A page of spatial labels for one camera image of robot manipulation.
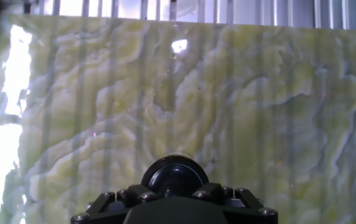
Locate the green marble pattern mat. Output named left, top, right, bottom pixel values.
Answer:
left=0, top=14, right=356, bottom=224

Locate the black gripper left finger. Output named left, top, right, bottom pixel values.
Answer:
left=70, top=184, right=159, bottom=224

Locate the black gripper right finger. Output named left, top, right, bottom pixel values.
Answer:
left=192, top=182, right=279, bottom=224

